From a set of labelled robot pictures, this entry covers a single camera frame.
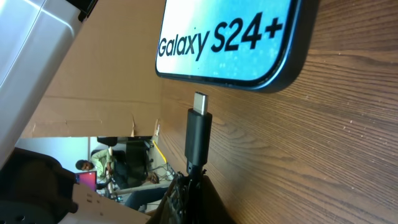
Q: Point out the person in green shirt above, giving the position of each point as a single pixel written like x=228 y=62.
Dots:
x=138 y=198

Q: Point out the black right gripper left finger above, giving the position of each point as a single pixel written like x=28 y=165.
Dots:
x=176 y=206

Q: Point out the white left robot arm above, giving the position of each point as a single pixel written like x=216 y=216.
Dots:
x=35 y=38

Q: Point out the black office chair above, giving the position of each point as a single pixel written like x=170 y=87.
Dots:
x=135 y=155

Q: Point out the red laptop screen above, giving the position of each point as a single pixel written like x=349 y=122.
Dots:
x=87 y=178

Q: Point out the Galaxy S24+ smartphone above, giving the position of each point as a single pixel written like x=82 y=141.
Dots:
x=254 y=45

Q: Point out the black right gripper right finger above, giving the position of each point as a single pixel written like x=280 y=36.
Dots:
x=213 y=210

